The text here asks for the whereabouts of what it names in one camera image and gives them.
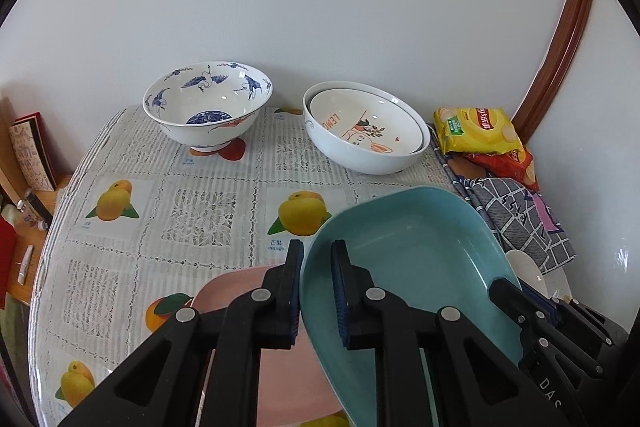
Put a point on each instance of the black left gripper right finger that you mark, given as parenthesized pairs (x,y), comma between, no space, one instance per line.
(431,368)

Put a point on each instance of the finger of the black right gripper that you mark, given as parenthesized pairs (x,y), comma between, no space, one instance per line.
(592,326)
(551,330)

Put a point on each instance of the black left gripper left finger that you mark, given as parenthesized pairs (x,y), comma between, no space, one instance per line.
(202,369)

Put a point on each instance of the blue square plate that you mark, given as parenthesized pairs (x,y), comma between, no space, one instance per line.
(425,245)

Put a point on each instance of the white round bowl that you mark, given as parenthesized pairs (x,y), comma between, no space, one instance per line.
(527,271)

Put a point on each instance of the grey checked cloth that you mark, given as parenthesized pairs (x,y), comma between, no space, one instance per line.
(517,217)

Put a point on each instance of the pink plate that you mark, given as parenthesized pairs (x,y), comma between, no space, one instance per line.
(293,390)

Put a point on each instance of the fruit print tablecloth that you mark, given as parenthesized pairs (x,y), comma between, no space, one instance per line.
(145,224)

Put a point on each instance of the red chips bag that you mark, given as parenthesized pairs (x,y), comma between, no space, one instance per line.
(517,165)

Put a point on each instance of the red package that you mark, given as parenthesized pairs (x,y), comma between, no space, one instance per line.
(8,238)

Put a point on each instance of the yellow chips bag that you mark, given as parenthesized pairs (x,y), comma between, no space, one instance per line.
(475,130)

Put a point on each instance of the large white bowl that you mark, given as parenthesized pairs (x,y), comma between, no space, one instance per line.
(353,157)

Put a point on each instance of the white lemon print bowl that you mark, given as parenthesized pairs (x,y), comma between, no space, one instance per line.
(366,120)

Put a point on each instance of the wooden board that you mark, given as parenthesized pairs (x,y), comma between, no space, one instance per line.
(13,182)

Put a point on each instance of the patterned book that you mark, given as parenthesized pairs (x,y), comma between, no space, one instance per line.
(30,149)

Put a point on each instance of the blue crane pattern bowl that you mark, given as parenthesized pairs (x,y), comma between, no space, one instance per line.
(206,106)

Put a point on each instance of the brown wooden door frame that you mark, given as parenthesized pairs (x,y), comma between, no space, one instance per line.
(553,70)

